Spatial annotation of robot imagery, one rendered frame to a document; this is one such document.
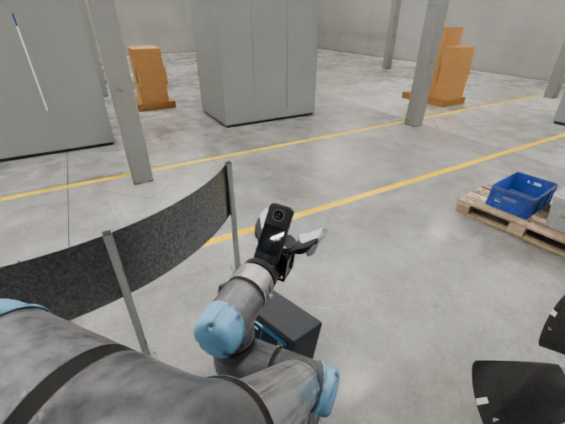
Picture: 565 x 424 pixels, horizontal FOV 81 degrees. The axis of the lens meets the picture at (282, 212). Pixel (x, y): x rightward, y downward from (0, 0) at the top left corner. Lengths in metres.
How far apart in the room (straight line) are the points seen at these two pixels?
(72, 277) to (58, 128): 4.41
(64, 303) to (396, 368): 1.86
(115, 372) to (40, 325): 0.08
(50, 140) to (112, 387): 5.98
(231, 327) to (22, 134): 5.78
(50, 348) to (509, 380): 1.07
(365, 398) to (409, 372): 0.34
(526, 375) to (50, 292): 1.83
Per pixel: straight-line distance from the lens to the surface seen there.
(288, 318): 0.81
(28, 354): 0.26
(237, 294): 0.55
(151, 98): 8.21
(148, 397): 0.22
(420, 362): 2.41
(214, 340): 0.53
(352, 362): 2.30
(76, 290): 1.92
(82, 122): 6.07
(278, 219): 0.61
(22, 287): 1.88
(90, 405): 0.22
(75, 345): 0.26
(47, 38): 5.91
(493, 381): 1.18
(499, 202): 3.99
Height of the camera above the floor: 1.86
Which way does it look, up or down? 31 degrees down
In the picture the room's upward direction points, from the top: straight up
